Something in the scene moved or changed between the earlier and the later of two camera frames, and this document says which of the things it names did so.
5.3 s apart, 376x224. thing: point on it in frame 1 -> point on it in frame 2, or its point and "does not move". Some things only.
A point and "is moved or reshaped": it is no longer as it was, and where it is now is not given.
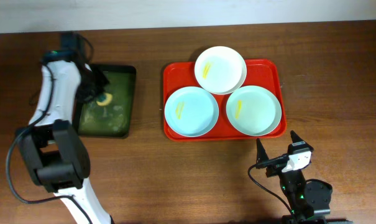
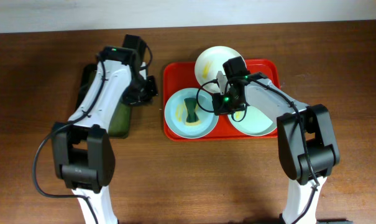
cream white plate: (220, 70) does not move
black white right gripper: (273, 166) -> (219, 110)
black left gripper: (92, 86) -> (143, 90)
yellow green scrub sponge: (109, 97) is moved or reshaped
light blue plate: (191, 111) does not move
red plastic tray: (265, 73) does not move
